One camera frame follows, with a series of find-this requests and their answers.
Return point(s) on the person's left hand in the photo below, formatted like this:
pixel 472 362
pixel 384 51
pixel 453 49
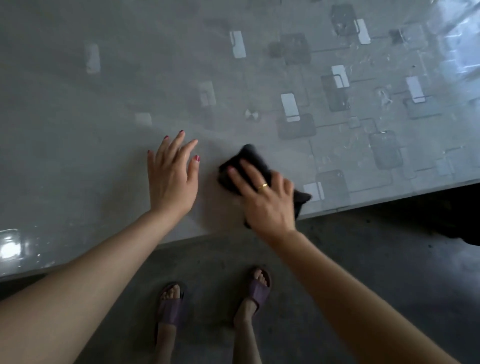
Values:
pixel 170 187

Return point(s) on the person's right hand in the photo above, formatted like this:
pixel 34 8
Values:
pixel 268 210

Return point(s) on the person's left thumb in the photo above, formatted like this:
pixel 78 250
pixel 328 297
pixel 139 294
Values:
pixel 194 172

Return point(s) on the person's left little finger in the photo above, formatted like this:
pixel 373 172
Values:
pixel 150 165

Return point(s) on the person's right little finger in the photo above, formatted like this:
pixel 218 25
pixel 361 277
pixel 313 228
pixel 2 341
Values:
pixel 289 189

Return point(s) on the person's left middle finger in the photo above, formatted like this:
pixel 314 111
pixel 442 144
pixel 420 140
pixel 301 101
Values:
pixel 177 146

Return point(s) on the person's right middle finger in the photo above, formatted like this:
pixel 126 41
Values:
pixel 253 174

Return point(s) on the black cleaning cloth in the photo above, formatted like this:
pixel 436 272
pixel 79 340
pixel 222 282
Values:
pixel 245 155

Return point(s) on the person's left forearm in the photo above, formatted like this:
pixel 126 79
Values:
pixel 86 285

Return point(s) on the person's right forearm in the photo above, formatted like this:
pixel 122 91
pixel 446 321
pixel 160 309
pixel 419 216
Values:
pixel 348 300

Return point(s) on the grey patterned glossy table cover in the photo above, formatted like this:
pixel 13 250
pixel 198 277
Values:
pixel 112 93

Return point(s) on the purple slide sandal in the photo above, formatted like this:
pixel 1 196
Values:
pixel 172 311
pixel 258 292

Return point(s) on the person's right leg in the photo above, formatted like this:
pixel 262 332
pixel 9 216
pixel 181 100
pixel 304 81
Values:
pixel 245 337

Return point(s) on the person's leg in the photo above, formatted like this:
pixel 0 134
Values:
pixel 245 337
pixel 167 347

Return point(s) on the person's left leg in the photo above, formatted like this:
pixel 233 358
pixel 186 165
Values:
pixel 167 347

